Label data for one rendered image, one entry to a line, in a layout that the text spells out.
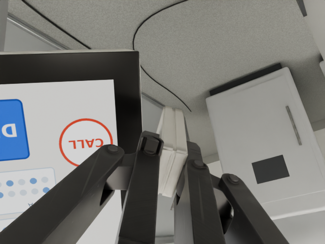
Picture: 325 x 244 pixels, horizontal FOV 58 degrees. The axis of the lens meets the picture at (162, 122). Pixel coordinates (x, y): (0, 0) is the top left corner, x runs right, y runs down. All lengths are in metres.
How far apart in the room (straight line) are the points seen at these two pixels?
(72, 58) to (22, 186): 0.11
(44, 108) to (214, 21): 1.52
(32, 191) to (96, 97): 0.09
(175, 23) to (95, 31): 0.42
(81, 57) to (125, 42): 1.49
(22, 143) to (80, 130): 0.04
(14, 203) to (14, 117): 0.07
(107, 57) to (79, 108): 0.04
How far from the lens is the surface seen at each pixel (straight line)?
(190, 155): 0.17
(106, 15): 1.56
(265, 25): 1.86
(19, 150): 0.25
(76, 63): 0.23
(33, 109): 0.24
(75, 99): 0.23
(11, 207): 0.27
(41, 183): 0.25
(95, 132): 0.24
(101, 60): 0.23
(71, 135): 0.24
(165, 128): 0.18
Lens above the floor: 1.10
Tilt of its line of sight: 24 degrees down
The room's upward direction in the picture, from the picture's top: 171 degrees clockwise
